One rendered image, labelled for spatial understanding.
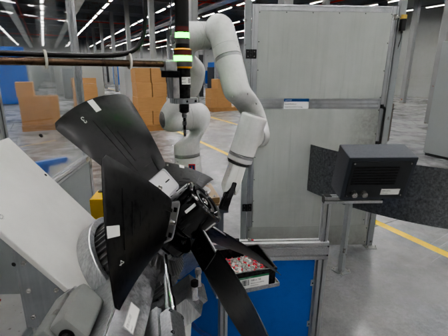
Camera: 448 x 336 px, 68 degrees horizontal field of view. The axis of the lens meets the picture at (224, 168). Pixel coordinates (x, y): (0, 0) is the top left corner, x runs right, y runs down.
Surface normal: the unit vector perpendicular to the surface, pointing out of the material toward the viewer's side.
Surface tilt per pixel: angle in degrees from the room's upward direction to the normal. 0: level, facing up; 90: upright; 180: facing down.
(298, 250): 90
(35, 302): 90
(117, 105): 48
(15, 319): 0
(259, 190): 90
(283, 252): 90
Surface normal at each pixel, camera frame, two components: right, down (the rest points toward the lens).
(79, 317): 0.77, -0.62
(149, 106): 0.48, 0.25
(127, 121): 0.59, -0.47
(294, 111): 0.05, 0.29
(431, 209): -0.49, 0.24
